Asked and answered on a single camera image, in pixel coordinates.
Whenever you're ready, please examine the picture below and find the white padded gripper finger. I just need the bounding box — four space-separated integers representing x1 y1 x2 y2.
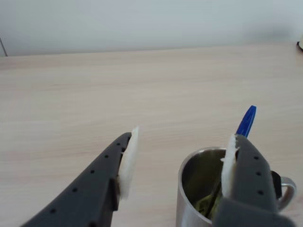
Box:
22 125 141 227
213 133 295 227

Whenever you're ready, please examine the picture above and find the blue capped ballpoint pen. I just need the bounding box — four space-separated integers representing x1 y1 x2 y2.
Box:
235 105 258 139

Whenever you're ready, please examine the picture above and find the silver metal cup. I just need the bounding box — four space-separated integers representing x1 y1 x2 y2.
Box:
175 147 298 227

